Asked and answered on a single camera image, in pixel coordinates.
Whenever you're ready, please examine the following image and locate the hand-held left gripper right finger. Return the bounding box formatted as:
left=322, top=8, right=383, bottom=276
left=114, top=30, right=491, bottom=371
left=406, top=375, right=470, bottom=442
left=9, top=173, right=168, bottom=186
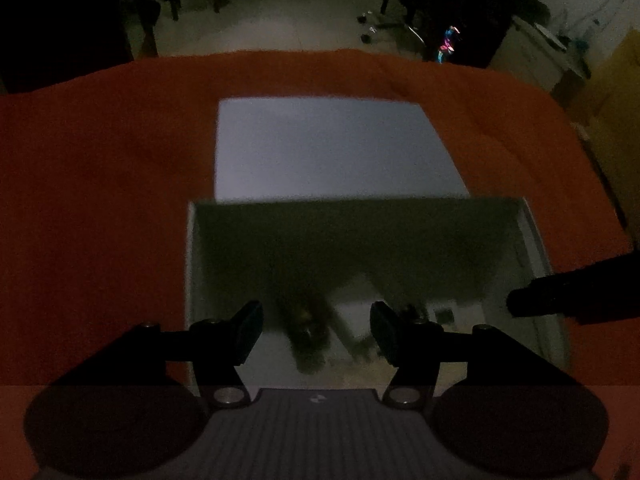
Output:
left=370, top=301, right=581, bottom=407

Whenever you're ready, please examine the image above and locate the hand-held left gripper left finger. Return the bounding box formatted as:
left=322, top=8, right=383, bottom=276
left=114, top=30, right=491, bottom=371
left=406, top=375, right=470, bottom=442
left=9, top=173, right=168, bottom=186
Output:
left=50, top=300, right=265, bottom=409

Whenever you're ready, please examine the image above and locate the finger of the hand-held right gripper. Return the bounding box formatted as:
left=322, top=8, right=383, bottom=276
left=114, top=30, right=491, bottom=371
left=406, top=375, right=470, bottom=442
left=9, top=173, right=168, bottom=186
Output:
left=506, top=249, right=640, bottom=327

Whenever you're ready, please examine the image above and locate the cream tissue packet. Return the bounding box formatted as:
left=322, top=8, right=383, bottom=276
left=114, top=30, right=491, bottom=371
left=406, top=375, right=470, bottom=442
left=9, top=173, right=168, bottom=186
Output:
left=272, top=355, right=471, bottom=391

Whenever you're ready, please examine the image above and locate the white cardboard box with lid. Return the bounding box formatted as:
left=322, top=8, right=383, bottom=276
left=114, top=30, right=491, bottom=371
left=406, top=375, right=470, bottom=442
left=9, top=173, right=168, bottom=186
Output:
left=185, top=97, right=572, bottom=392

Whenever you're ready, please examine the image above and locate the orange cloth covered desktop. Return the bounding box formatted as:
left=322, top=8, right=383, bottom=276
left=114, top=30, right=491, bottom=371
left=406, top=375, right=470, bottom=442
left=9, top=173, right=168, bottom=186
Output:
left=0, top=49, right=640, bottom=480

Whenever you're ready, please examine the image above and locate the dark blurry object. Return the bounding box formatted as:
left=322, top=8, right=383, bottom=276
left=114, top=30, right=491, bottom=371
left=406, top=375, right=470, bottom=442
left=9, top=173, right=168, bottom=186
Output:
left=279, top=294, right=337, bottom=376

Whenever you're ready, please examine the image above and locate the brown cardboard box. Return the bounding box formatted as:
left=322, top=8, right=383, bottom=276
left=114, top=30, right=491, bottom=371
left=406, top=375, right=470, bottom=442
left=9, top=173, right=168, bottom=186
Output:
left=549, top=67, right=587, bottom=107

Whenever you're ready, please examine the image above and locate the white side table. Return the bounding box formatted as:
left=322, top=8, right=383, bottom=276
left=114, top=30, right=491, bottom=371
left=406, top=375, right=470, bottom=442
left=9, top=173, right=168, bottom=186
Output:
left=489, top=14, right=592, bottom=94

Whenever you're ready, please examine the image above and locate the computer tower with coloured lights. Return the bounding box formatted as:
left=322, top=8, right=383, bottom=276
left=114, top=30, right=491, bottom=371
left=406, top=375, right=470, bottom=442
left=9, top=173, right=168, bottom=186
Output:
left=425, top=7, right=512, bottom=69

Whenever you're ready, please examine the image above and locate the black office chair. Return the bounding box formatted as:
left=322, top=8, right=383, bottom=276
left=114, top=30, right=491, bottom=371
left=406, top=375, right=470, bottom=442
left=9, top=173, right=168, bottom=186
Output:
left=357, top=0, right=432, bottom=47

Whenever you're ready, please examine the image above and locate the dark cabinet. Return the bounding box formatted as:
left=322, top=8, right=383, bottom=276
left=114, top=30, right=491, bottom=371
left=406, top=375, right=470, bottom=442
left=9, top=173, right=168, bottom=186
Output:
left=0, top=0, right=162, bottom=94

